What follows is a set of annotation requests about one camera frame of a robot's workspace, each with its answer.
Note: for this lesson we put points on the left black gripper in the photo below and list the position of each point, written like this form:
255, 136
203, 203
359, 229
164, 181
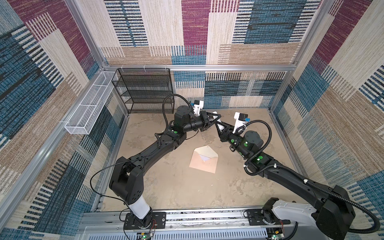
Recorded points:
206, 123

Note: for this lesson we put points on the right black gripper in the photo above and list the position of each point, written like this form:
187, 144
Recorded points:
225, 133

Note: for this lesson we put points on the pink red letter card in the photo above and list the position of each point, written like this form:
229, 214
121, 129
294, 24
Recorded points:
204, 158

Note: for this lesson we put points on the pale pink envelope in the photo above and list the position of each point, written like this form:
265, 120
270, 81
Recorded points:
208, 166

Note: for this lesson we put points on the white glue stick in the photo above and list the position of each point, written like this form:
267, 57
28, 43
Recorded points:
219, 124

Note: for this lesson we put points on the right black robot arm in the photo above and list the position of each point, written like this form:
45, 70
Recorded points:
334, 211

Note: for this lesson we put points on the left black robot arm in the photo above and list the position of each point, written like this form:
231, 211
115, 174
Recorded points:
127, 180

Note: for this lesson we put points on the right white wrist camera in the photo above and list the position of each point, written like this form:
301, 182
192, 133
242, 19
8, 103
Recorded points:
240, 121

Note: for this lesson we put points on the black wire mesh shelf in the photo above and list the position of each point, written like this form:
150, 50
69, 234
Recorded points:
143, 90

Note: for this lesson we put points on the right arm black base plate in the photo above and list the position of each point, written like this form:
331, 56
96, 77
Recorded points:
264, 216

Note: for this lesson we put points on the aluminium mounting rail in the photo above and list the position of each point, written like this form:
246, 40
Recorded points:
235, 223

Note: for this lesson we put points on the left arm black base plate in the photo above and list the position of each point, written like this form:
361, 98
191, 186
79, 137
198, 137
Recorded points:
150, 221

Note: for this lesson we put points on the white wire mesh basket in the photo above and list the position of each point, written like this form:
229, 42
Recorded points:
87, 112

